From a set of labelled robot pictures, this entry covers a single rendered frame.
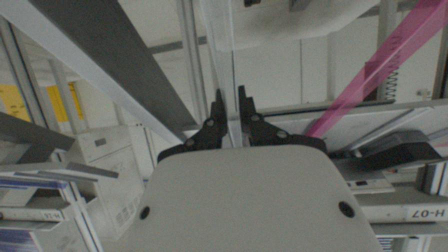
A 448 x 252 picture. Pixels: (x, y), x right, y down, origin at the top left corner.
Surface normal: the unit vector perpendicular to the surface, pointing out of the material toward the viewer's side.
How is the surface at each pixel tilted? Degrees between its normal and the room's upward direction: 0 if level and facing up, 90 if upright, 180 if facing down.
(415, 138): 132
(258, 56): 90
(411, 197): 180
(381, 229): 180
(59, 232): 90
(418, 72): 90
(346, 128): 43
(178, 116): 90
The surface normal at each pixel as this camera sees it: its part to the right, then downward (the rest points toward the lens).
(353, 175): -0.16, -0.51
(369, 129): 0.02, 0.85
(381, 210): -0.11, 0.19
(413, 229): -0.12, -0.98
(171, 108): 0.99, -0.10
